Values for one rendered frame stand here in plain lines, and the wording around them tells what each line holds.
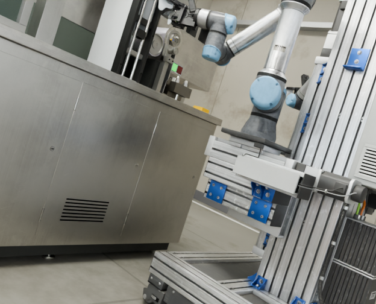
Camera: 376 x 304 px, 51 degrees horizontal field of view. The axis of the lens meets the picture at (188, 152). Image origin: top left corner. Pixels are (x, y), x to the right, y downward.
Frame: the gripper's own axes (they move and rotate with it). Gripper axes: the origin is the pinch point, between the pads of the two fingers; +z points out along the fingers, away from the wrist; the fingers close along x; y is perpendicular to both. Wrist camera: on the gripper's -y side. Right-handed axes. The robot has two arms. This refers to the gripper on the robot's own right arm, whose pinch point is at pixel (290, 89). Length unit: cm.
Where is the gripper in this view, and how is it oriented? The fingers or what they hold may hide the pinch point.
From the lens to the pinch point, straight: 271.2
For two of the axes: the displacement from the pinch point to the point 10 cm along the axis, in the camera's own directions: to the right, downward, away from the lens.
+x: 9.2, 1.4, 3.6
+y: -1.8, 9.8, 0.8
